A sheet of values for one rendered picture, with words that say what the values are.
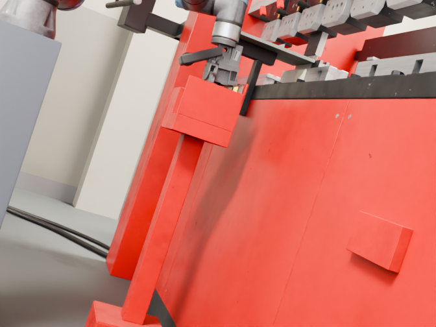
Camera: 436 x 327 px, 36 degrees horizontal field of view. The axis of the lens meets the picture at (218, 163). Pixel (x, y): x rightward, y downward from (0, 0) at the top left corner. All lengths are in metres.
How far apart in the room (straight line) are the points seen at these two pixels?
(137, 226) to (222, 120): 1.22
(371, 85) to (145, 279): 0.88
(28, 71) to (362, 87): 0.82
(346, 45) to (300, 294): 1.95
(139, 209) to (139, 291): 1.05
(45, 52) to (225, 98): 0.48
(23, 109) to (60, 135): 2.96
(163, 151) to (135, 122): 1.71
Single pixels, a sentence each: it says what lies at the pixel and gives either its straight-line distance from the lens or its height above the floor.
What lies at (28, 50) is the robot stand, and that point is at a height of 0.73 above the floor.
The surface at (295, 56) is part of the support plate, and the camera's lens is 2.05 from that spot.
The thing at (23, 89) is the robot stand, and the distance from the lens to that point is 1.72.
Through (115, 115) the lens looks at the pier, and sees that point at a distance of 4.55.
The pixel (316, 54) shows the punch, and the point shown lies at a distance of 2.10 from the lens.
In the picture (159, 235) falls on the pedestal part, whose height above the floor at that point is 0.37.
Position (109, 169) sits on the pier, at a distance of 4.57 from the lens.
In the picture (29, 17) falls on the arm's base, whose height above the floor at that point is 0.81.
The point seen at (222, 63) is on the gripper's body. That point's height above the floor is 0.87.
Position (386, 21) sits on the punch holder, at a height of 1.10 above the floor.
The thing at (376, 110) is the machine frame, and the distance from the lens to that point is 1.28.
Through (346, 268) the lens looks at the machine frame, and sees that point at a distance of 1.20.
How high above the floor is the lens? 0.63
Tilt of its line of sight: 1 degrees down
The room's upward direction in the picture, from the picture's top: 19 degrees clockwise
